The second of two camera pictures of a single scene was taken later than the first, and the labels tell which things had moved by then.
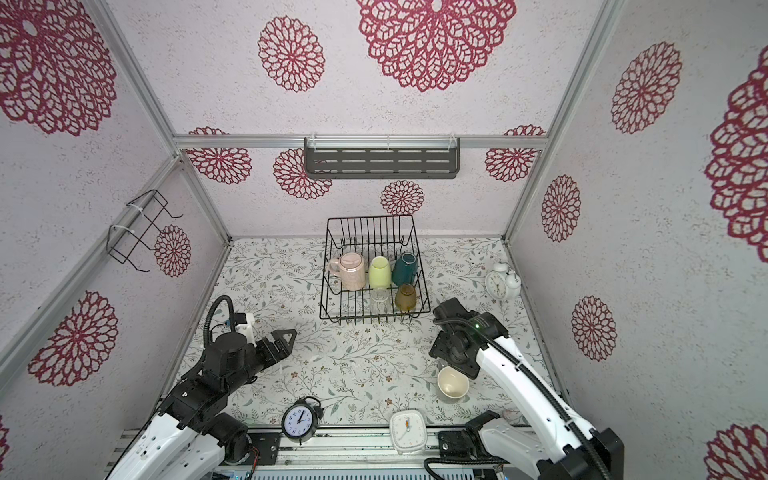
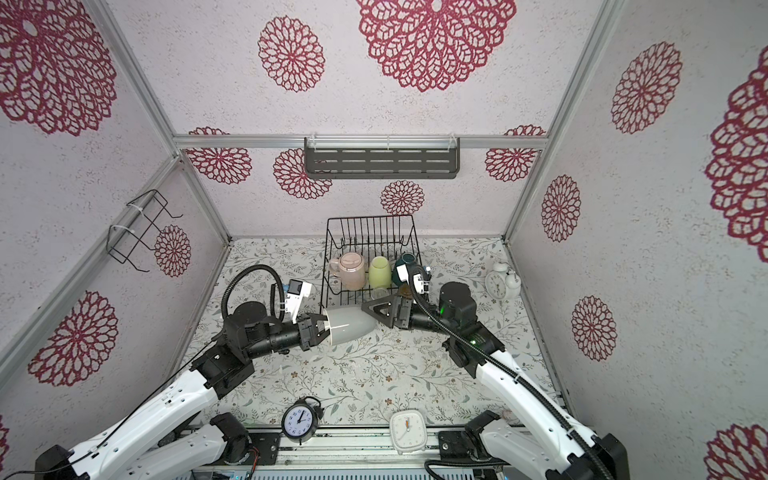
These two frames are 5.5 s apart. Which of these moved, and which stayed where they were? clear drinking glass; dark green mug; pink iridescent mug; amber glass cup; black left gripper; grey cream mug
Moved: black left gripper; grey cream mug
Stayed: pink iridescent mug; dark green mug; amber glass cup; clear drinking glass
